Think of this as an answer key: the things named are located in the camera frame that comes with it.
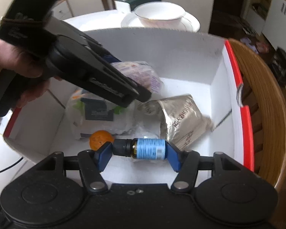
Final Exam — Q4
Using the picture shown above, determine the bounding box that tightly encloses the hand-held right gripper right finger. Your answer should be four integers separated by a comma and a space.
165, 141, 248, 194

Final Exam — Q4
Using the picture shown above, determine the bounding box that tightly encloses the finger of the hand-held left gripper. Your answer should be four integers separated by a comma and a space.
86, 34, 152, 102
85, 69, 139, 108

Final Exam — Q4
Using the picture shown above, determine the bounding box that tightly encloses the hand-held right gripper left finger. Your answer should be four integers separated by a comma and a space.
35, 142, 113, 194

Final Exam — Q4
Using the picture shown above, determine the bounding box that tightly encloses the small orange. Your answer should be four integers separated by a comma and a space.
89, 130, 115, 151

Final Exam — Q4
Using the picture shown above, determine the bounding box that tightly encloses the purple snack packet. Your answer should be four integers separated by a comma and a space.
110, 60, 165, 94

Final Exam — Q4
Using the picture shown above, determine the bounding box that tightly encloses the small blue label bottle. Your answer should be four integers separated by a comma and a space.
112, 138, 166, 161

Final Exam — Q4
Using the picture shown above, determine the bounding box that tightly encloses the green white wipes packet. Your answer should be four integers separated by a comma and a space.
66, 88, 139, 140

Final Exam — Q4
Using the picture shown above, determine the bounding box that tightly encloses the silver foil packet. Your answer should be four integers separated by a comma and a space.
138, 94, 215, 151

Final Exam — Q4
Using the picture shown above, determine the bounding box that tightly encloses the red cardboard box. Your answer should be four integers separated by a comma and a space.
3, 27, 256, 180

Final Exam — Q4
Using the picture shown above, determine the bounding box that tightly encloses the person's left hand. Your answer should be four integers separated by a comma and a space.
0, 39, 63, 108

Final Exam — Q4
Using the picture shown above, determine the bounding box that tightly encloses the white side cabinet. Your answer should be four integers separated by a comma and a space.
51, 0, 75, 21

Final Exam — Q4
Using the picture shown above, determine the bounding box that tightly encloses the white bowl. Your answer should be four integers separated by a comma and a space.
133, 2, 187, 28

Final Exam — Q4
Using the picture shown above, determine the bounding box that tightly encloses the white plate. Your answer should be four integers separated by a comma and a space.
121, 10, 201, 33

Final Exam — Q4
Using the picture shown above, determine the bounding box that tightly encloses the wooden round back chair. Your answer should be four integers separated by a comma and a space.
228, 38, 286, 189

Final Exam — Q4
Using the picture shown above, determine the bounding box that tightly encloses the black rack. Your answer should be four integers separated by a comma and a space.
270, 47, 286, 87

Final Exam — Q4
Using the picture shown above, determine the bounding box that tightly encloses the white lower cabinet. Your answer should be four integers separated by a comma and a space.
262, 0, 286, 51

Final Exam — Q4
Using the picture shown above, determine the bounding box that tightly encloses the black cable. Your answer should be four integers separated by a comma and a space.
0, 156, 25, 175

